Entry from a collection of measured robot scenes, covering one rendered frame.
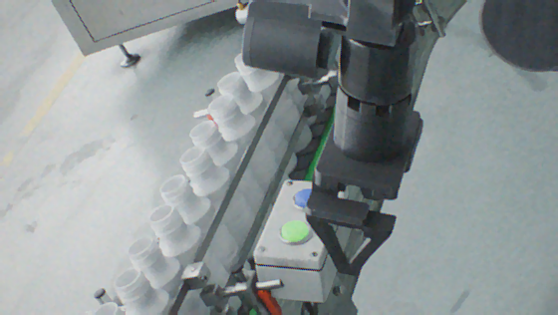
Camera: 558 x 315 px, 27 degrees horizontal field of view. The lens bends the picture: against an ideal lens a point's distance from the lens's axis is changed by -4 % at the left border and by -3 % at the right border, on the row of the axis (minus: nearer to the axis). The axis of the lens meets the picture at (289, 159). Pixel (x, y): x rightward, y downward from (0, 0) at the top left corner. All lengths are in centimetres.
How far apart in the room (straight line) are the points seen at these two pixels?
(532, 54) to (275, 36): 20
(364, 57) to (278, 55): 6
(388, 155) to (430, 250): 229
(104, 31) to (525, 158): 241
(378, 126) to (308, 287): 51
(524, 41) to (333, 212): 21
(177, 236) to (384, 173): 58
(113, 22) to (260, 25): 431
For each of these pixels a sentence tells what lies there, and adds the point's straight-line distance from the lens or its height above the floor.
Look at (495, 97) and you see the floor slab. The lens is 372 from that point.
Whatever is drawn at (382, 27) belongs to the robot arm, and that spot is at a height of 148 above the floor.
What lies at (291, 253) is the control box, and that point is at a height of 111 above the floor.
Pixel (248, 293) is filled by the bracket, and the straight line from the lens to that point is 139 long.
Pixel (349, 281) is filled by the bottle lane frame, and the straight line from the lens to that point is 175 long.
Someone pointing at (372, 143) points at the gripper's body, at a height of 138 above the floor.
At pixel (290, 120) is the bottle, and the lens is 174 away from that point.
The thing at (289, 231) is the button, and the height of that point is 112.
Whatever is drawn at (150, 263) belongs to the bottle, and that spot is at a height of 115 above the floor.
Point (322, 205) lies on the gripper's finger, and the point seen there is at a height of 136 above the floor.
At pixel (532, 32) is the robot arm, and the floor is 145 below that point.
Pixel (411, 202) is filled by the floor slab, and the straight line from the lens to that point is 342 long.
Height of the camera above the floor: 182
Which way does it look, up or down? 27 degrees down
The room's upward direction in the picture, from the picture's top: 29 degrees counter-clockwise
